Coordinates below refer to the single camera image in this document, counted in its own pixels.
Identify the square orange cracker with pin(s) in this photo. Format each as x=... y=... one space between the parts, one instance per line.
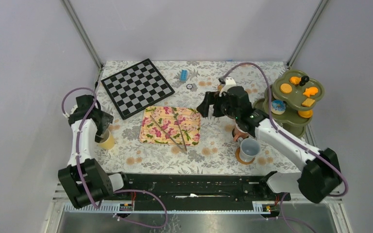
x=308 y=102

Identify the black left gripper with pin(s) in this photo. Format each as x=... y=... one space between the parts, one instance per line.
x=106 y=119

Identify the black white checkerboard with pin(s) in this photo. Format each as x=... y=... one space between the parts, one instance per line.
x=136 y=88

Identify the green three-tier stand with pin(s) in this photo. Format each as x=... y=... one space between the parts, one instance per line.
x=290 y=120

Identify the blue toy brick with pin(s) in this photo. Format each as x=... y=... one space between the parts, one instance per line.
x=183 y=76

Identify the plain orange coaster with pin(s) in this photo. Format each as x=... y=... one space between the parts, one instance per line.
x=238 y=158

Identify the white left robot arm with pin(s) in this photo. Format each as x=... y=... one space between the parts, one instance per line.
x=83 y=179

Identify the cream yellow cup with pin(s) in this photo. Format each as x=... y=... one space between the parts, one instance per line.
x=107 y=141

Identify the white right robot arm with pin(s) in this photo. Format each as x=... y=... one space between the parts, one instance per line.
x=319 y=169

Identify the floral serving tray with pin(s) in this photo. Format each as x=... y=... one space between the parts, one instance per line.
x=189 y=119

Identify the blue donut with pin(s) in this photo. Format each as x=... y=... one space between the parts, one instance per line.
x=278 y=107

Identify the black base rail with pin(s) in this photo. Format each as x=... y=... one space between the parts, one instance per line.
x=200 y=192

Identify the orange fish cookie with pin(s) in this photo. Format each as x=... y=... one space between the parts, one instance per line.
x=311 y=91

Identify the round brown cookie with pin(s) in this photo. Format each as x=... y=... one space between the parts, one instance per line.
x=285 y=88

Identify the white mug with red handle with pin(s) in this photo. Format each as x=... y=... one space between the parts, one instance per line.
x=237 y=134

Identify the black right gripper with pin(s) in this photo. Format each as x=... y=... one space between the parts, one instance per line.
x=212 y=98

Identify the white mug front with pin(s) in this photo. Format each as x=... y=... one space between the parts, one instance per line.
x=249 y=148

